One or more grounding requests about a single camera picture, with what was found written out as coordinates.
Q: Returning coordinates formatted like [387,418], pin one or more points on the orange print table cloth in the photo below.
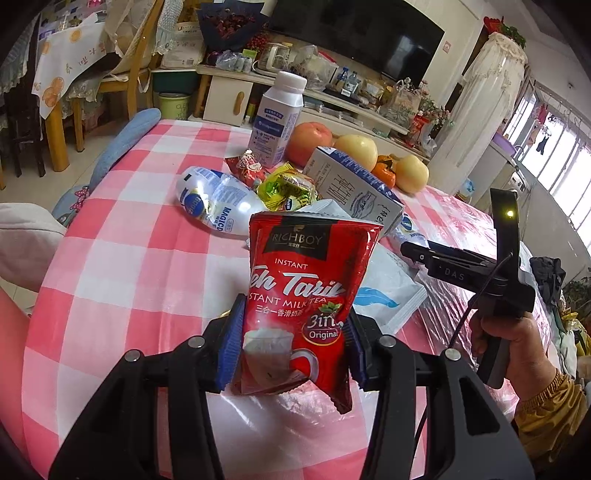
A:
[64,60]

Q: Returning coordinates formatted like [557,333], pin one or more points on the yellow apple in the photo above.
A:
[358,150]

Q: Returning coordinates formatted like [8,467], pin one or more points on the white milk bottle blue label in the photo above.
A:
[274,124]

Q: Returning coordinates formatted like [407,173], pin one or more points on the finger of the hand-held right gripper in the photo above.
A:
[443,253]

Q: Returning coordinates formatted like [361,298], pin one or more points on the yellow green snack wrapper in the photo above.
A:
[286,187]

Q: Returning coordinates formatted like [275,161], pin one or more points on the wooden chair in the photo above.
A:
[134,69]

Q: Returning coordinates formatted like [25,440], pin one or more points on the pink seat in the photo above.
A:
[11,360]

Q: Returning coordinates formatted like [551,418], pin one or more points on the red candy wrapper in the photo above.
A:
[244,167]

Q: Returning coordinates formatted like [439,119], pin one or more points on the orange persimmon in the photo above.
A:
[384,173]

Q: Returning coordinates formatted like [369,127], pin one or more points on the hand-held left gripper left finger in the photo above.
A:
[230,344]

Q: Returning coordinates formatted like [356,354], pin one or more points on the glass kettle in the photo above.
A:
[274,57]

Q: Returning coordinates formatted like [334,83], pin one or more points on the green waste bin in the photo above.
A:
[174,107]

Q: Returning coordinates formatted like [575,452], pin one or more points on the lace covered air conditioner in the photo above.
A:
[485,106]

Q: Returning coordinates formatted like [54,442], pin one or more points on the black television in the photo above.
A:
[360,32]

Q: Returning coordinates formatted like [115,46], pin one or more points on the white blue milk carton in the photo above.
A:
[351,184]

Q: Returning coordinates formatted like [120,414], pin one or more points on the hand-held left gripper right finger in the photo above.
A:
[356,353]

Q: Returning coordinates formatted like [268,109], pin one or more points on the small yellow pear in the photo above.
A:
[412,173]

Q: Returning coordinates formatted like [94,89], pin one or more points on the crushed clear plastic bottle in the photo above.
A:
[221,198]

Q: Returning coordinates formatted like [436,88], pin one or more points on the red milk tea packet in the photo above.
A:
[295,295]

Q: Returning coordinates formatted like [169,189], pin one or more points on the pink white checkered tablecloth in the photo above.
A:
[138,258]

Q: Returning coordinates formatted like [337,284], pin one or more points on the blue cushion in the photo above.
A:
[124,138]

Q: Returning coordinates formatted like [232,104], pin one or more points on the person's right forearm yellow sleeve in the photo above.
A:
[549,410]

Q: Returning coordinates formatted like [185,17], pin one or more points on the blue white plastic wrapper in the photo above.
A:
[408,230]

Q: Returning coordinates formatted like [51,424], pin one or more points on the red apple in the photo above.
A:
[308,143]

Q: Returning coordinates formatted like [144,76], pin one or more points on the white cloth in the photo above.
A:
[27,244]

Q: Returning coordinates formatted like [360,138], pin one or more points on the person's right hand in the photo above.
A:
[526,350]

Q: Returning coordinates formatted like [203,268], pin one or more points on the white bag with blue feather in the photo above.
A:
[388,286]

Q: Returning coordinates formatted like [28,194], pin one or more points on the dark blue flower bouquet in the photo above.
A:
[231,23]

